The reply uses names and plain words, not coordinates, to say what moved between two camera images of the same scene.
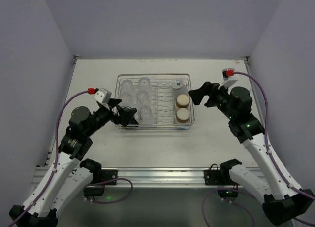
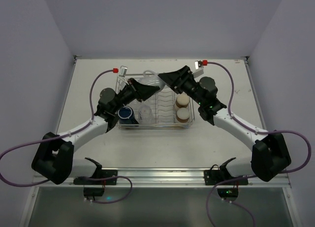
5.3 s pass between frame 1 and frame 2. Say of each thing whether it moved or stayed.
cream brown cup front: stayed
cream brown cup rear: stayed
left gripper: moved
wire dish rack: stayed
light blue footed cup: moved
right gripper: moved
